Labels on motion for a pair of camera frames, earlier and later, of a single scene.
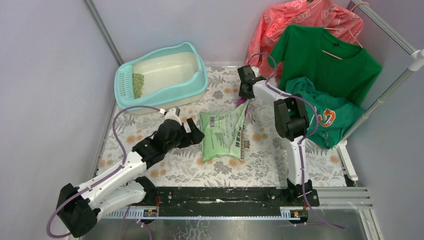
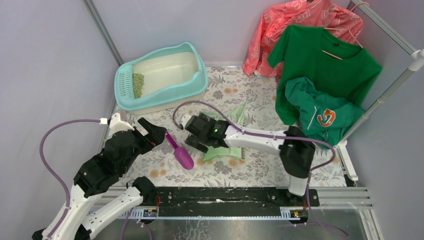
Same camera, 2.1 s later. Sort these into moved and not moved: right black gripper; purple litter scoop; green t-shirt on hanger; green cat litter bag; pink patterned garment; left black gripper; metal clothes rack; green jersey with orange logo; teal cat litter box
Moved: left black gripper; purple litter scoop; right black gripper
Not moved: pink patterned garment; green jersey with orange logo; green t-shirt on hanger; metal clothes rack; teal cat litter box; green cat litter bag
